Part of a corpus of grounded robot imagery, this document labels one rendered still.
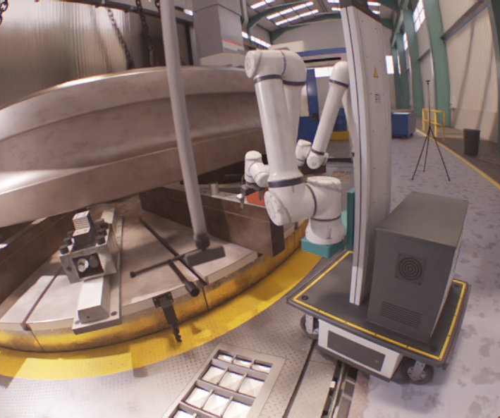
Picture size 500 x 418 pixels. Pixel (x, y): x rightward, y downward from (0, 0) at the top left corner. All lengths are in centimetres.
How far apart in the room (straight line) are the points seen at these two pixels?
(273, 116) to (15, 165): 203
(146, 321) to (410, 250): 162
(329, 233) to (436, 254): 48
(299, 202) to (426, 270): 58
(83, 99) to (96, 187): 64
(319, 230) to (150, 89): 156
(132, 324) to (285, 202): 134
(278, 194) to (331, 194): 23
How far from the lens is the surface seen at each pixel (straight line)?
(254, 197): 191
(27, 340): 238
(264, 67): 116
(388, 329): 140
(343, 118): 1062
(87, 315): 173
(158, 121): 230
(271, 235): 192
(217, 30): 651
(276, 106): 113
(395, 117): 1108
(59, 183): 217
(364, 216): 128
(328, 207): 121
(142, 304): 186
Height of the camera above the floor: 132
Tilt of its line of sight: 20 degrees down
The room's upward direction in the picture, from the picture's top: 7 degrees counter-clockwise
